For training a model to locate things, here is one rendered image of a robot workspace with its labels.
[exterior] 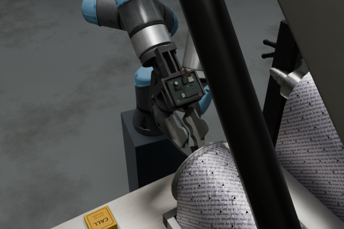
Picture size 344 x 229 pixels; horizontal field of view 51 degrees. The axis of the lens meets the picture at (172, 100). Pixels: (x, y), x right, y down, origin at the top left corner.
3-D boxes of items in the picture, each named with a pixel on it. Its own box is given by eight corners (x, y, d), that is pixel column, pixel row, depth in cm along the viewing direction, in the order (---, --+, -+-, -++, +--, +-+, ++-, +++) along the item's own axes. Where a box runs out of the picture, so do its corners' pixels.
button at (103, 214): (108, 209, 102) (107, 204, 100) (117, 228, 97) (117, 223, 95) (84, 220, 99) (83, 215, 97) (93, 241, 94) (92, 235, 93)
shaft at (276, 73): (275, 73, 81) (278, 61, 79) (295, 87, 77) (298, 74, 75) (264, 77, 80) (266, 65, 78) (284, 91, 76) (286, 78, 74)
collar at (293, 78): (298, 90, 79) (305, 66, 75) (320, 105, 75) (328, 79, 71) (277, 99, 76) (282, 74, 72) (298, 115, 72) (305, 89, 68)
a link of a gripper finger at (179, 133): (189, 161, 62) (171, 111, 63) (177, 164, 67) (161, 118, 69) (205, 155, 63) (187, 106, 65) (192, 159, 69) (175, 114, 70)
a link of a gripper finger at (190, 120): (211, 152, 64) (188, 106, 65) (198, 156, 69) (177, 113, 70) (224, 145, 65) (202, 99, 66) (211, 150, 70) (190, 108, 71)
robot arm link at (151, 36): (126, 46, 72) (162, 37, 75) (135, 67, 71) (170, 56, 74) (135, 29, 65) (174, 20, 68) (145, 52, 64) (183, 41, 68)
